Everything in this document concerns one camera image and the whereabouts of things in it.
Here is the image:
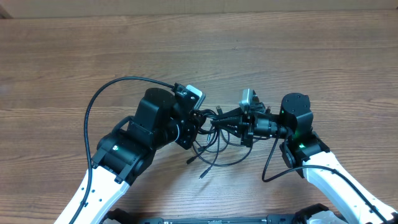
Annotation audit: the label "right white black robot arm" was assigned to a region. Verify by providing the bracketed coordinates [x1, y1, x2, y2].
[211, 89, 397, 223]

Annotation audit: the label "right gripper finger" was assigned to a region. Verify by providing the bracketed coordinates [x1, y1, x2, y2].
[214, 108, 244, 122]
[211, 119, 244, 138]

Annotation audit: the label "black usb cable bundle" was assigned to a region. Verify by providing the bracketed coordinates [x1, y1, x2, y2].
[185, 105, 254, 180]

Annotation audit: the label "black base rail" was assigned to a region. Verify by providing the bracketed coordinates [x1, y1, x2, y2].
[100, 203, 347, 224]

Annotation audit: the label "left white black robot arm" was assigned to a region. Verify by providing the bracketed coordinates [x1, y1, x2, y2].
[56, 85, 205, 223]

